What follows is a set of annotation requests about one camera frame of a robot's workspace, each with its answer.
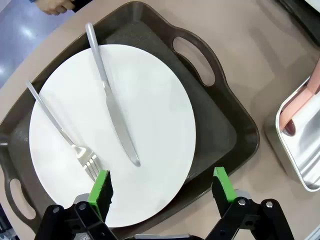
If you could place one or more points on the white round plate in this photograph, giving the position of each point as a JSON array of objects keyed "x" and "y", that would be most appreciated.
[{"x": 150, "y": 112}]

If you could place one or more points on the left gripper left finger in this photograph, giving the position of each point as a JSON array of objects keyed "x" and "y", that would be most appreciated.
[{"x": 100, "y": 200}]

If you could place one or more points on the steel rectangular container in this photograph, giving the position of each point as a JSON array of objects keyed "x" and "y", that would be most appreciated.
[{"x": 307, "y": 160}]

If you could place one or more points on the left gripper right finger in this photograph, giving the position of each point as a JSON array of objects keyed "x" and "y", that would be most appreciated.
[{"x": 225, "y": 200}]

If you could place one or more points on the silver table fork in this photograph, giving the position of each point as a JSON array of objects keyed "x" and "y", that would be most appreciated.
[{"x": 82, "y": 153}]

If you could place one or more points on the person's right hand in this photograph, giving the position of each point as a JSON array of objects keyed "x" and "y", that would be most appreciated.
[{"x": 55, "y": 6}]

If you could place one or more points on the silver table knife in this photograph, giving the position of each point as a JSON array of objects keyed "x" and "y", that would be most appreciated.
[{"x": 117, "y": 120}]

